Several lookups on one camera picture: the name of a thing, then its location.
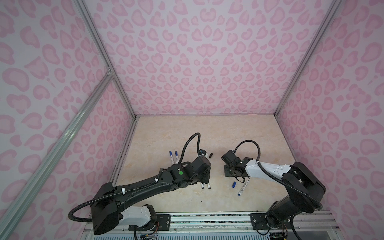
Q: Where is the white marker blue end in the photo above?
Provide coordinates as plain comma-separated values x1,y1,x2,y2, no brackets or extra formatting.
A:
175,151,180,164

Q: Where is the white marker pen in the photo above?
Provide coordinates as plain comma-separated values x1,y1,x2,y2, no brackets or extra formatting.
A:
169,151,175,165

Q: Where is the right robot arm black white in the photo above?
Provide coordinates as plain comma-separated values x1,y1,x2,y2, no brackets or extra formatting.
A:
221,150,326,229

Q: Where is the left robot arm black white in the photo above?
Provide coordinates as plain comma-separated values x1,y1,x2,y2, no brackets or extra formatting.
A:
91,156,211,235

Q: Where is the white marker far right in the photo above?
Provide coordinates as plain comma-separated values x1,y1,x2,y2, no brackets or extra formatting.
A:
238,179,251,196

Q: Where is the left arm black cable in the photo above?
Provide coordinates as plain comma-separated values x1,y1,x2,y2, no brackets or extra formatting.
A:
67,132,202,223

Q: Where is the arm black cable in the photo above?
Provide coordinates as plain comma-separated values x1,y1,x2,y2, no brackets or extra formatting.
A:
67,132,202,223
233,139,323,211

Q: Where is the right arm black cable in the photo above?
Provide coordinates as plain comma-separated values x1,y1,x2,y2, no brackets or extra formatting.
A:
233,139,323,211

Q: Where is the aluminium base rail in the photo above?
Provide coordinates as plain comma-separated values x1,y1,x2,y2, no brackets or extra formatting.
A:
81,211,344,240

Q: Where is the aluminium frame strut diagonal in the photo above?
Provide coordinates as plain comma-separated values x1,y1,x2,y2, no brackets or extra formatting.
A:
1,72,115,240

